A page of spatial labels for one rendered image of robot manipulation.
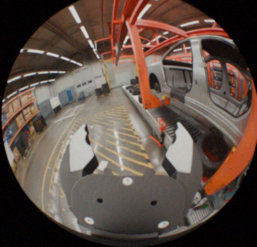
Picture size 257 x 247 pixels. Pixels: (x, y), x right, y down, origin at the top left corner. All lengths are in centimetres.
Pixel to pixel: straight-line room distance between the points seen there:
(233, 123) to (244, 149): 60
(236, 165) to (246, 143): 15
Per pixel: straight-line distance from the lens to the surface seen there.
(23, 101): 1017
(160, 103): 201
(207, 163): 108
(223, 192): 158
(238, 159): 61
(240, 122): 109
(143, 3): 163
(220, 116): 113
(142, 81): 174
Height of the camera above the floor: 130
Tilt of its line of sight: 28 degrees down
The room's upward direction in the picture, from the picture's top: 11 degrees counter-clockwise
